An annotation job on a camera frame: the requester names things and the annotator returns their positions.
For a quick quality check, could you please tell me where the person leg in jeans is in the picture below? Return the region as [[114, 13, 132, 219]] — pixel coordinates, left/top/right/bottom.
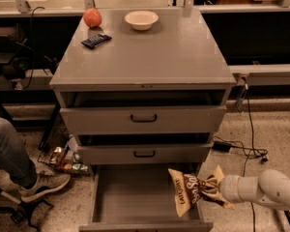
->
[[0, 117, 38, 189]]

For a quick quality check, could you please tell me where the black power adapter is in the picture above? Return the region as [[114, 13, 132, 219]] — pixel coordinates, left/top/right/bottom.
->
[[212, 141, 231, 153]]

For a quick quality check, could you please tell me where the grey top drawer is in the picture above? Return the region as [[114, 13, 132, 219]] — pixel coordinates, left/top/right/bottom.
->
[[60, 106, 226, 135]]

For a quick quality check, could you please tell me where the wire basket with snacks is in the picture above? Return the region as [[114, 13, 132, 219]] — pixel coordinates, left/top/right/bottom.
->
[[38, 137, 89, 176]]

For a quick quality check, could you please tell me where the red apple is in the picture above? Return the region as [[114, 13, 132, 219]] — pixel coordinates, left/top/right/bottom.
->
[[83, 8, 102, 28]]

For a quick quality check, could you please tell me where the black power cable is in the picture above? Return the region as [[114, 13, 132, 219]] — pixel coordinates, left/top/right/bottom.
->
[[212, 77, 269, 232]]

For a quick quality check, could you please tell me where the grey drawer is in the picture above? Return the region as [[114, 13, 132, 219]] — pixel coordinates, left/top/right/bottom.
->
[[78, 163, 213, 232], [60, 106, 226, 135], [78, 144, 212, 165]]

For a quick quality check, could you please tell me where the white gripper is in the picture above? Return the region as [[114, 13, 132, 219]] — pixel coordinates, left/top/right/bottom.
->
[[219, 175, 264, 203]]

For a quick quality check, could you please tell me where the dark blue snack bar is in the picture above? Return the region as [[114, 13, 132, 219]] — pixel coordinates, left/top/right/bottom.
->
[[81, 33, 111, 49]]

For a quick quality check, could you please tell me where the grey sneaker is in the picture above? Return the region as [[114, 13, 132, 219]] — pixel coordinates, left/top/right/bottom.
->
[[19, 173, 71, 203]]

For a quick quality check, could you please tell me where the grey middle drawer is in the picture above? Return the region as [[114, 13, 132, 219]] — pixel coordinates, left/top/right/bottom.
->
[[78, 144, 212, 165]]

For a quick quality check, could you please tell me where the grey bottom drawer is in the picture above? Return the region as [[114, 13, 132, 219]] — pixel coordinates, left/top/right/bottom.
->
[[78, 163, 213, 232]]

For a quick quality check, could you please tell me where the dark machine on left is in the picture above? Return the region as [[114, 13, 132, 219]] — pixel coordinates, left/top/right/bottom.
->
[[0, 23, 58, 90]]

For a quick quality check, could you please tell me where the brown sea salt chip bag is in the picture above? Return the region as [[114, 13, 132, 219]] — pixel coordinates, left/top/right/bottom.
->
[[168, 165, 235, 218]]

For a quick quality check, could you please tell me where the black chair base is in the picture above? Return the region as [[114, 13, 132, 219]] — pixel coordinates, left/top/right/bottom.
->
[[0, 188, 53, 232]]

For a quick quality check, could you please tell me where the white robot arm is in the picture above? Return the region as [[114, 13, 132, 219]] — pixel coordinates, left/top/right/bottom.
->
[[219, 169, 290, 211]]

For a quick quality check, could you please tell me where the grey drawer cabinet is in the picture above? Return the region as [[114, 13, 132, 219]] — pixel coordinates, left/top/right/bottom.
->
[[49, 7, 237, 166]]

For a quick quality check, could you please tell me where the white bowl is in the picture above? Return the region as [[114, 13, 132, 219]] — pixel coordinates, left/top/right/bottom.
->
[[125, 11, 159, 31]]

